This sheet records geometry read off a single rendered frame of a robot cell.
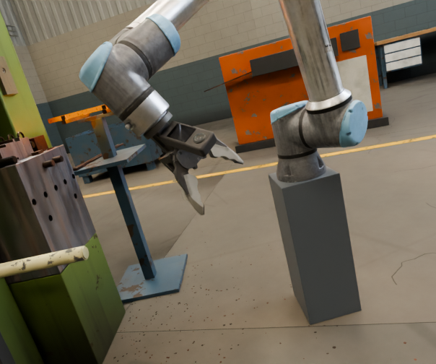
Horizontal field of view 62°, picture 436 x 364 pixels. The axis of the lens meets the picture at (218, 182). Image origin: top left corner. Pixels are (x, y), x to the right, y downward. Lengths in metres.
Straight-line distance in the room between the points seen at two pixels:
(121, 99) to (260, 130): 4.17
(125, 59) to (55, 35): 10.16
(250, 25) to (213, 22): 0.86
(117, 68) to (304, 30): 0.64
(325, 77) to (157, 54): 0.61
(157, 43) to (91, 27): 9.54
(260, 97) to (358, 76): 1.17
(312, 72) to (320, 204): 0.48
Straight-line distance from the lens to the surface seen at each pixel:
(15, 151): 1.60
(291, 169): 1.36
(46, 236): 1.53
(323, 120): 1.23
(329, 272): 1.52
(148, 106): 0.71
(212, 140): 0.67
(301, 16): 1.17
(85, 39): 10.39
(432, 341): 1.55
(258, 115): 4.79
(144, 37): 0.77
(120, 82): 0.71
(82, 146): 5.63
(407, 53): 8.10
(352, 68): 4.70
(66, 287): 1.60
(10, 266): 1.34
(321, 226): 1.43
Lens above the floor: 1.03
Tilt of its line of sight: 16 degrees down
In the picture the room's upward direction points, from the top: 15 degrees counter-clockwise
